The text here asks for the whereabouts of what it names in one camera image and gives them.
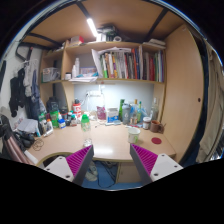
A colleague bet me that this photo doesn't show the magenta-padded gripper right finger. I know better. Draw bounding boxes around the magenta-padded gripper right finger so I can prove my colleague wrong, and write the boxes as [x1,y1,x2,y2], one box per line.
[129,143,184,187]

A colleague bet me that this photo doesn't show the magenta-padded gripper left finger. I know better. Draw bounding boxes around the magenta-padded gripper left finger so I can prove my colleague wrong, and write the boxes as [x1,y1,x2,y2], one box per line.
[43,144,95,187]

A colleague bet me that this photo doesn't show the clear bottle with green cap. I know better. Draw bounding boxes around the clear bottle with green cap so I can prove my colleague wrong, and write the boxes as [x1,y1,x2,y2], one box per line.
[80,113,93,148]

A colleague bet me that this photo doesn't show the red round coaster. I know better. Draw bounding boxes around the red round coaster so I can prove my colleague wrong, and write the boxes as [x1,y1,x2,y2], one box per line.
[150,136,163,145]

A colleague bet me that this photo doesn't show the white cup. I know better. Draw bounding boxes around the white cup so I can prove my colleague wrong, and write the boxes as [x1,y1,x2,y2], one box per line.
[127,126,142,145]

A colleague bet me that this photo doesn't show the brown mug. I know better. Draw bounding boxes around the brown mug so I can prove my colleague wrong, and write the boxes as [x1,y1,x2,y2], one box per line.
[149,119,165,134]

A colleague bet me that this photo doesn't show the dark jar with white lid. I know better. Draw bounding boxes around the dark jar with white lid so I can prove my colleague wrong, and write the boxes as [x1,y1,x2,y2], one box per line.
[142,116,152,130]

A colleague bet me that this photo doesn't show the dark bottle with red label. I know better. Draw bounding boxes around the dark bottle with red label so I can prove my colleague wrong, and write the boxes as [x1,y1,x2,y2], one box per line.
[69,114,78,127]

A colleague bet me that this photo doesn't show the white bottle with blue label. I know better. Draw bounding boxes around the white bottle with blue label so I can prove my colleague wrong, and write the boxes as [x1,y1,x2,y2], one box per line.
[57,114,67,129]

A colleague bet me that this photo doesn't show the black rubber band loops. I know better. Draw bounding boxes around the black rubber band loops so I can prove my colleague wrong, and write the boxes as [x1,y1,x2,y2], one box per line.
[32,138,45,152]

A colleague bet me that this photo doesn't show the white bottle with orange cap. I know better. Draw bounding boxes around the white bottle with orange cap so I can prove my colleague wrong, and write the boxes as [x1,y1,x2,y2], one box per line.
[45,118,54,133]

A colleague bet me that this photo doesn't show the green container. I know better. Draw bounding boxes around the green container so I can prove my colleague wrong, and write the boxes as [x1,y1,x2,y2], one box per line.
[49,109,60,128]

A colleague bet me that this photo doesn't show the slim green glass bottle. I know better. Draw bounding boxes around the slim green glass bottle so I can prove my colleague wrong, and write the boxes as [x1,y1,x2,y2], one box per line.
[137,100,143,123]

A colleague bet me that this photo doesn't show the tall clear glass bottle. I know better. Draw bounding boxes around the tall clear glass bottle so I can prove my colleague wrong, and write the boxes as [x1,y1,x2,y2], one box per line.
[150,97,160,122]

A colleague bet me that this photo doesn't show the grey shaker bottle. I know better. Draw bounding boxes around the grey shaker bottle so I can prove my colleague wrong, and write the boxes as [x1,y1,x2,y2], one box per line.
[121,103,132,126]

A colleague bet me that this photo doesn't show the light blue hairbrush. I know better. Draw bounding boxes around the light blue hairbrush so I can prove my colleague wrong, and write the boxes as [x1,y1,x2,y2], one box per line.
[105,120,123,127]

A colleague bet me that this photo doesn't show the red and white canister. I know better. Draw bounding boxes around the red and white canister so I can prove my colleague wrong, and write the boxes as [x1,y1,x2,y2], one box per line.
[72,102,83,118]

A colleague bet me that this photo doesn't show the pink pouch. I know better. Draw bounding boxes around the pink pouch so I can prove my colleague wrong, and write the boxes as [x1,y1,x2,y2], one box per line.
[96,105,107,121]

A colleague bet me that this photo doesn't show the blue and white box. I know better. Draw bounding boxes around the blue and white box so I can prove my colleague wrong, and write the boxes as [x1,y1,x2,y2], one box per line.
[106,107,120,124]

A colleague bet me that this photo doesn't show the tall dark green bottle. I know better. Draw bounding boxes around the tall dark green bottle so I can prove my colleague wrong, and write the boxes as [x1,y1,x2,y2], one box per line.
[118,98,126,122]

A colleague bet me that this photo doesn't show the black fabric bundle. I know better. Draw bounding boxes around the black fabric bundle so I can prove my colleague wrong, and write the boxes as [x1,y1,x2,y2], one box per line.
[13,129,36,148]

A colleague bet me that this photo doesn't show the white plastic bag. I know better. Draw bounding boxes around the white plastic bag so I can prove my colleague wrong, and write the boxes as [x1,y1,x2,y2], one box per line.
[16,119,39,134]

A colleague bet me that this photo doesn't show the black box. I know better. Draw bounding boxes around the black box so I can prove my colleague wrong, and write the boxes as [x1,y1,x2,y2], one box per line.
[45,96,60,113]

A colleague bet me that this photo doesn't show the hanging clothes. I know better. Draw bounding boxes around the hanging clothes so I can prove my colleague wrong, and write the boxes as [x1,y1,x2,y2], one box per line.
[8,59,43,119]

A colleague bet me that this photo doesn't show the wooden shelf unit with books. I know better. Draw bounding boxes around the wooden shelf unit with books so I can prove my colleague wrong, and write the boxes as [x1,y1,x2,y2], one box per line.
[39,33,167,111]

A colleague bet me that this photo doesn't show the ceiling tube light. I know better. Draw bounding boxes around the ceiling tube light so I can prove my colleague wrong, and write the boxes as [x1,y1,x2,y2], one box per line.
[86,17,99,38]

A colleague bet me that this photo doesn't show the white wall power strip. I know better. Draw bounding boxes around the white wall power strip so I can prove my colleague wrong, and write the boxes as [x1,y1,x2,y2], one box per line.
[87,90,103,98]

